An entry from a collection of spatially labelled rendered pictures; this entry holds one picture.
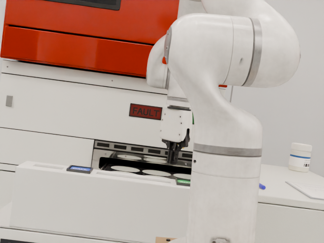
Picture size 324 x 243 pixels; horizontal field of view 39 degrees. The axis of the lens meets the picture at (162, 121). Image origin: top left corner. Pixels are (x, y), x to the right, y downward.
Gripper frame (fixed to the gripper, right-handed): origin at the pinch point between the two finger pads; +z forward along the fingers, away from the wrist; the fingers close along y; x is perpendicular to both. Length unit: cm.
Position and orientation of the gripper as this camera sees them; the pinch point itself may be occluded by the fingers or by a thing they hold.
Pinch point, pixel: (172, 157)
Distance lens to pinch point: 142.4
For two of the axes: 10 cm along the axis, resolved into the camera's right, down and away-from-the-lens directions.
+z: -1.3, 9.9, 0.5
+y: 6.8, 1.3, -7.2
